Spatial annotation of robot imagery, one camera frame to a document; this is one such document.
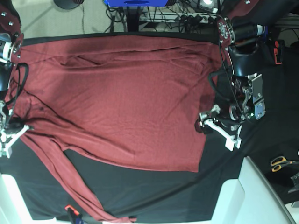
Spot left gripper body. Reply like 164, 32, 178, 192
198, 104, 242, 140

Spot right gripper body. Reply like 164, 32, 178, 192
0, 100, 33, 149

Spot red long-sleeve T-shirt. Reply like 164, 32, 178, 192
14, 35, 220, 223

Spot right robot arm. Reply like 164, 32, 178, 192
0, 0, 31, 156

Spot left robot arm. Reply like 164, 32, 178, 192
196, 0, 299, 150

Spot black and orange clamp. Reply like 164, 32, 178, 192
273, 40, 285, 65

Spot black table cloth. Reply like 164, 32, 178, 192
0, 35, 299, 224

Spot black crumpled object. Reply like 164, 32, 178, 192
288, 173, 299, 194

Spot blue clamp with orange tip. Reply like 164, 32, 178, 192
64, 205, 85, 224

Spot white power strip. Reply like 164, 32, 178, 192
139, 11, 217, 23

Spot black round stand base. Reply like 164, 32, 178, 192
53, 0, 84, 10

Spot blue box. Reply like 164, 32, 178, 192
103, 0, 168, 7

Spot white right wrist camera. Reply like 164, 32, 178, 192
0, 144, 12, 159

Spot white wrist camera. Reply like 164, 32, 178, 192
225, 137, 242, 151
0, 144, 12, 159

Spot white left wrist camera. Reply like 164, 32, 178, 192
225, 137, 242, 151

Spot yellow-handled scissors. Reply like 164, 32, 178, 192
270, 156, 299, 172

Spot white table frame left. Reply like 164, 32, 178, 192
0, 174, 57, 224

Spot white table frame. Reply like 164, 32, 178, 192
0, 174, 57, 224
211, 156, 296, 224

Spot white table frame right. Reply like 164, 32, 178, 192
211, 156, 296, 224

